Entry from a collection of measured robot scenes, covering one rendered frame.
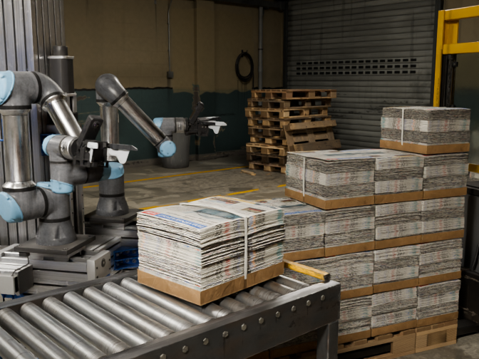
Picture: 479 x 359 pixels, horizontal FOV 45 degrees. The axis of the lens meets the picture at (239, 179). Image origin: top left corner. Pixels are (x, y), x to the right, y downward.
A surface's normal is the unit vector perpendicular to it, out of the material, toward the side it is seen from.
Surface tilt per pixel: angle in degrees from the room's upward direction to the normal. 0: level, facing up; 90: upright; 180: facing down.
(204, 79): 90
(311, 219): 90
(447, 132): 90
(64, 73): 90
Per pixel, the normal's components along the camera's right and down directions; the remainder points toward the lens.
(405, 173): 0.40, 0.15
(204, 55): 0.66, 0.12
